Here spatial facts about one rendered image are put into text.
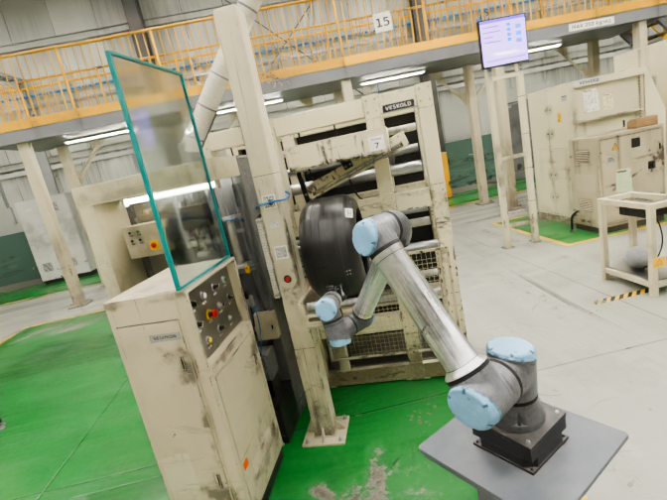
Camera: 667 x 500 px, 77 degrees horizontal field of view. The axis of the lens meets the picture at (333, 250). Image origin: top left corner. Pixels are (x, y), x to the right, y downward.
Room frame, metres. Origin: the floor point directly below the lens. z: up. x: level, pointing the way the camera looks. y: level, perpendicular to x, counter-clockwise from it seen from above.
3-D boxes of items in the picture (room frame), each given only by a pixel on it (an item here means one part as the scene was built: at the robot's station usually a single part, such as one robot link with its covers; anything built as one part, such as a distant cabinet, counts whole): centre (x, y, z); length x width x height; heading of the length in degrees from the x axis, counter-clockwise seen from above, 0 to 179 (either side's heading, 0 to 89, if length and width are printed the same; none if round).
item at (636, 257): (3.55, -2.71, 0.40); 0.60 x 0.35 x 0.80; 3
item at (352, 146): (2.61, -0.16, 1.71); 0.61 x 0.25 x 0.15; 79
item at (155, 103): (1.97, 0.62, 1.75); 0.55 x 0.02 x 0.95; 169
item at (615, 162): (5.49, -3.89, 0.62); 0.91 x 0.58 x 1.25; 93
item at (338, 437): (2.37, 0.28, 0.02); 0.27 x 0.27 x 0.04; 79
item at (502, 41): (5.44, -2.55, 2.60); 0.60 x 0.05 x 0.55; 93
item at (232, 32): (2.37, 0.28, 1.25); 0.13 x 0.13 x 2.50; 79
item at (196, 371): (2.00, 0.78, 0.63); 0.56 x 0.41 x 1.27; 169
